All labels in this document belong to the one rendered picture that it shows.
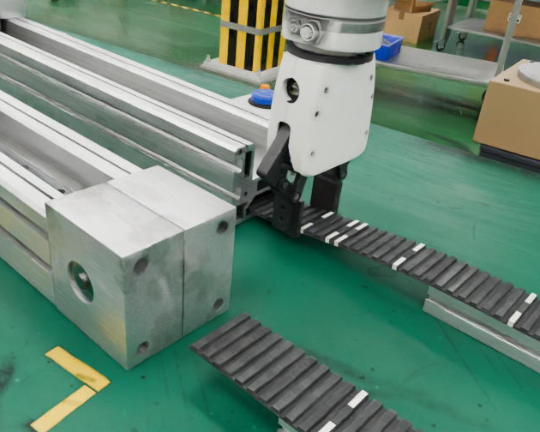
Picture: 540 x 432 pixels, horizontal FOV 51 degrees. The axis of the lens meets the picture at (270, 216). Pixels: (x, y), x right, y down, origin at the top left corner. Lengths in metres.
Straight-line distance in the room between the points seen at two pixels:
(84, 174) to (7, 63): 0.39
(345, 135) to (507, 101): 0.41
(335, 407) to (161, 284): 0.14
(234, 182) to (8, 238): 0.20
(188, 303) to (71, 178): 0.18
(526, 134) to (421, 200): 0.25
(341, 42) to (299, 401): 0.27
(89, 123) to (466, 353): 0.49
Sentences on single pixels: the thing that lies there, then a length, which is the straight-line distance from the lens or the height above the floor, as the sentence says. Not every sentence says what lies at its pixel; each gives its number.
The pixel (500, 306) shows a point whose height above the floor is 0.81.
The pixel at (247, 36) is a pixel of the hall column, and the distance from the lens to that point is 3.81.
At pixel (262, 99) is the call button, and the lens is 0.72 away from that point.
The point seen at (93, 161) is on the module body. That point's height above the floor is 0.86.
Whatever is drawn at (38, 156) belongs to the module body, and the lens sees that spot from 0.59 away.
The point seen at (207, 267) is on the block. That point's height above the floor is 0.83.
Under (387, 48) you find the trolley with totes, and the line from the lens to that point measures 3.52.
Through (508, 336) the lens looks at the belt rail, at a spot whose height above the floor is 0.79.
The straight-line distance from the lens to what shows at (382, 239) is 0.53.
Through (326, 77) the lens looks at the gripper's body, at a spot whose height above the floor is 0.95.
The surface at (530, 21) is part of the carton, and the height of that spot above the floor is 0.35.
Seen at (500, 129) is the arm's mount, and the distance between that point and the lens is 0.89.
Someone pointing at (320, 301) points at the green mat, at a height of 0.78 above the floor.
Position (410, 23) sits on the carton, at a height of 0.16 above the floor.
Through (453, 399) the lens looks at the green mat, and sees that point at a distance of 0.44.
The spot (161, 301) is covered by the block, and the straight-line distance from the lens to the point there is 0.40.
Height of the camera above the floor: 1.08
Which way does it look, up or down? 30 degrees down
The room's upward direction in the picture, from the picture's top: 6 degrees clockwise
